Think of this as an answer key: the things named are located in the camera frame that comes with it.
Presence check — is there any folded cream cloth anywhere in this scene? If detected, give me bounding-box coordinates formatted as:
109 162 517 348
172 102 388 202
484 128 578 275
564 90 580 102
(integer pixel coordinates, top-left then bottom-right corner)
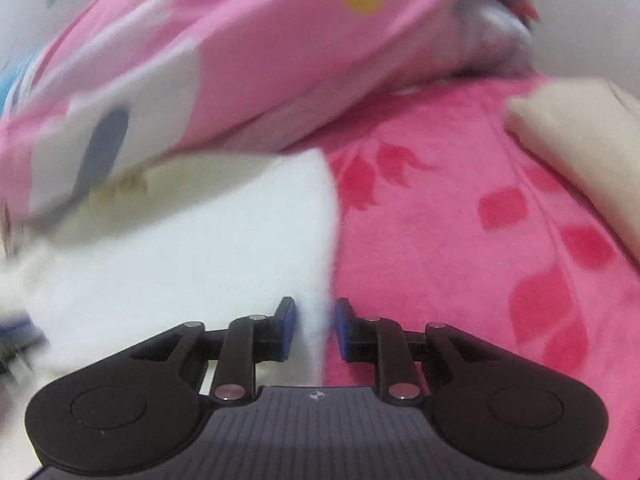
504 79 640 262

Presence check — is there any pink floral blanket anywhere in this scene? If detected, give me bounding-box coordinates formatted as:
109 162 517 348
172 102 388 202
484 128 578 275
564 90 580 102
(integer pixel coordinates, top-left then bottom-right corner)
280 72 640 480

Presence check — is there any pink printed duvet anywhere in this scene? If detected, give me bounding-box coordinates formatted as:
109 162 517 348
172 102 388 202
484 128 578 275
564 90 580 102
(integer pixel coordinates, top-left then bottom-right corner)
0 0 547 242

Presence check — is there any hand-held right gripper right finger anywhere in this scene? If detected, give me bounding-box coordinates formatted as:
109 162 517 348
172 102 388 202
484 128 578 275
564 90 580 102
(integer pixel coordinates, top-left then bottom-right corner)
333 297 502 408

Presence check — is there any white fluffy garment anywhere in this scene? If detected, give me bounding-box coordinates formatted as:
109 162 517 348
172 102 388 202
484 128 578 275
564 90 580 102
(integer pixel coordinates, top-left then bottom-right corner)
0 150 342 397

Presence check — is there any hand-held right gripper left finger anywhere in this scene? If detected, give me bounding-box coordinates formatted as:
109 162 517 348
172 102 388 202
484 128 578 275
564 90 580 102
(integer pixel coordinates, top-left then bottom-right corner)
129 296 300 407

